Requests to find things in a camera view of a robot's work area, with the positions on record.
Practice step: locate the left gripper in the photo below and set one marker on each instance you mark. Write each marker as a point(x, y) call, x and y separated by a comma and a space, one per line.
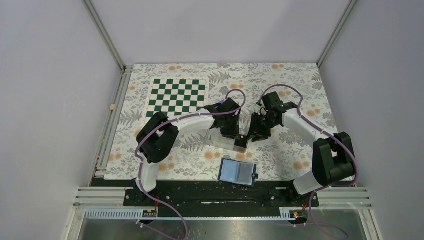
point(233, 133)

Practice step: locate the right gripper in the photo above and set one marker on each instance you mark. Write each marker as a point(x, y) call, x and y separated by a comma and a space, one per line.
point(256, 132)

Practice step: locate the blue leather card holder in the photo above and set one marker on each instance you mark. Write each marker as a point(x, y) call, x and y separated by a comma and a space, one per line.
point(238, 172)

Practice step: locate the clear plastic card box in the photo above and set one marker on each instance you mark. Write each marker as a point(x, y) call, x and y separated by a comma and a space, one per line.
point(215, 139)

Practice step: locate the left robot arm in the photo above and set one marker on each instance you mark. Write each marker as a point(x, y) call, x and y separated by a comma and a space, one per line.
point(157, 138)

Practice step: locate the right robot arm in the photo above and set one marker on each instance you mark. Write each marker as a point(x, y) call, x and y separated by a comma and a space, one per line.
point(332, 154)

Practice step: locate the floral tablecloth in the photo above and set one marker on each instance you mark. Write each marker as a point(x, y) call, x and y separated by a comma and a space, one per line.
point(284, 156)

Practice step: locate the green white chessboard mat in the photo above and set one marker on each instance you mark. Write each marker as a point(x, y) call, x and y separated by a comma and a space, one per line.
point(174, 97)

